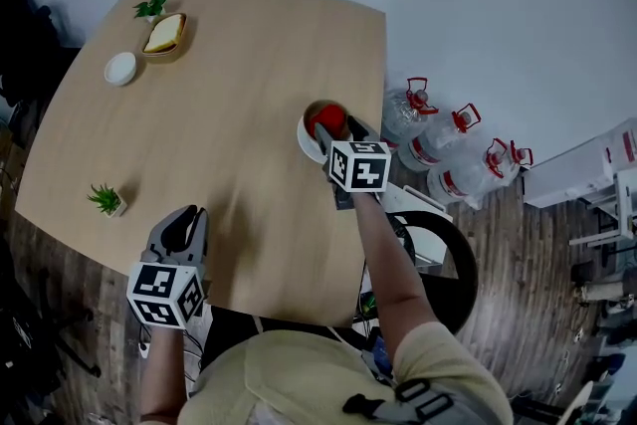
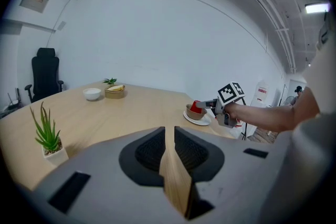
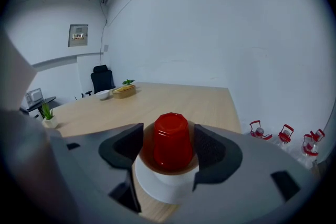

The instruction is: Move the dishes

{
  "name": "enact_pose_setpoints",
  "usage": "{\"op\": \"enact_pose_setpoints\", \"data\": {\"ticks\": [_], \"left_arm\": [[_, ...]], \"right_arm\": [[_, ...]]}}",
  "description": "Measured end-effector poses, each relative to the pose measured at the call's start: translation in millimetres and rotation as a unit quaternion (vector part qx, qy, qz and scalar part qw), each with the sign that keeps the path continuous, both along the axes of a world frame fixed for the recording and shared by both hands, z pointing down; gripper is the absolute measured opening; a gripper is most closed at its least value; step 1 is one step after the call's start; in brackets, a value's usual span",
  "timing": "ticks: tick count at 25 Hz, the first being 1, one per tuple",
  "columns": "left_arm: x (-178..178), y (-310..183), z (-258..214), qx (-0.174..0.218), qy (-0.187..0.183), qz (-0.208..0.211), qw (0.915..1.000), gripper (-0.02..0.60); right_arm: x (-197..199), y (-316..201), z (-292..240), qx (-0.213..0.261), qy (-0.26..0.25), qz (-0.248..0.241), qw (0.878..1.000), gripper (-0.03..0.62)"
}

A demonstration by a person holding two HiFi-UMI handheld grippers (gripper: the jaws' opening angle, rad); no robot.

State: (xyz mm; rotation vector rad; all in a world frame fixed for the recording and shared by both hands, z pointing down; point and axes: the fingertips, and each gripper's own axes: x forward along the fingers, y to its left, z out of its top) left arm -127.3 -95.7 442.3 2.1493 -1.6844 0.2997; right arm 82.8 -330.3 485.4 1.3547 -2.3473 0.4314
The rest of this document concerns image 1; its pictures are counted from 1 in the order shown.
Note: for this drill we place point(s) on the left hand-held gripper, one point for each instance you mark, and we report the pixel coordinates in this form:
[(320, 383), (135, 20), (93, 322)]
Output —
[(159, 286)]

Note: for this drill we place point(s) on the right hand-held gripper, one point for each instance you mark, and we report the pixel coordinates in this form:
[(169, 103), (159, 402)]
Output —
[(360, 166)]

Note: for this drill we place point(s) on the red paper cup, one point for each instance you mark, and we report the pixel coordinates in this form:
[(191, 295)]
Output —
[(329, 117)]

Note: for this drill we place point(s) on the white plate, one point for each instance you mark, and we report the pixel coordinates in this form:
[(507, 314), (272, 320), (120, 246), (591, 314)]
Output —
[(308, 148)]

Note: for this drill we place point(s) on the brown bowl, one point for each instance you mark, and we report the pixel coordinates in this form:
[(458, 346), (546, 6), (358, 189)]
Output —
[(312, 107)]

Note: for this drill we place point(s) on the small white dish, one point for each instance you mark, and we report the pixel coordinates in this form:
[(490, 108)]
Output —
[(120, 68)]

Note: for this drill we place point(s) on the person's right forearm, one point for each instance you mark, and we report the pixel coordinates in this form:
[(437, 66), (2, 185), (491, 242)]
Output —
[(393, 264)]

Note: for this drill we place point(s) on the person's left forearm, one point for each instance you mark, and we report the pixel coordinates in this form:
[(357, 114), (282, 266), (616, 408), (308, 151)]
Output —
[(161, 373)]

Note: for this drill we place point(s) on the clear water jug red cap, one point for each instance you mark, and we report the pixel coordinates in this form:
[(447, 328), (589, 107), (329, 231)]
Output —
[(438, 139), (403, 114), (463, 179), (521, 155)]

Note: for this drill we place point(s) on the spiky potted plant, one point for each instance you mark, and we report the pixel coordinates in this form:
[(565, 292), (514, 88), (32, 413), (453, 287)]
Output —
[(108, 201)]

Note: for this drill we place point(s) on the low white box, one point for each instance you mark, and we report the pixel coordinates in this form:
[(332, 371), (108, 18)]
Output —
[(418, 204)]

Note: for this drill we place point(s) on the white power adapter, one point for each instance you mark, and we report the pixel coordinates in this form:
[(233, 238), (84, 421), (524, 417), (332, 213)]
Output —
[(144, 351)]

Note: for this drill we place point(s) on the black equipment stand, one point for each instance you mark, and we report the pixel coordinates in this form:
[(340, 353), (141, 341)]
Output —
[(35, 328)]

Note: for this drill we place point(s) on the black round bin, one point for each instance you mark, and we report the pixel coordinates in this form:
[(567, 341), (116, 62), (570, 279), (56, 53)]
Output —
[(463, 274)]

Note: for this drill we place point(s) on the person's cream knit sweater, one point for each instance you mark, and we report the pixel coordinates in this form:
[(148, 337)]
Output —
[(298, 378)]

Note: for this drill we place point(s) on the sandwich in wooden tray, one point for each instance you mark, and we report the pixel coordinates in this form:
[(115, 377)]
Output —
[(175, 52)]

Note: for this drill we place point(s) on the bread slice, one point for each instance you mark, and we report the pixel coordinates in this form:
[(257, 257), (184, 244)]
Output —
[(164, 34)]

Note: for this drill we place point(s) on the leafy potted plant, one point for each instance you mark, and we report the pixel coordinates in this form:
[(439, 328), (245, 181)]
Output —
[(150, 6)]

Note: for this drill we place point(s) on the white cabinet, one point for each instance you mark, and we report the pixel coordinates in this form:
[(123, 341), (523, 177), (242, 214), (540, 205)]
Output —
[(572, 169)]

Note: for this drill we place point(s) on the black office chair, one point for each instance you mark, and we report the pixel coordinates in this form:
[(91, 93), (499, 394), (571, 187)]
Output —
[(30, 40)]

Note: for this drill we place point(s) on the pale wooden board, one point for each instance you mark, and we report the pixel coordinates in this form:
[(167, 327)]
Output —
[(574, 403)]

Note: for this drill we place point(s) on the white metal frame table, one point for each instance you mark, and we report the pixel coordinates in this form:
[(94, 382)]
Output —
[(624, 209)]

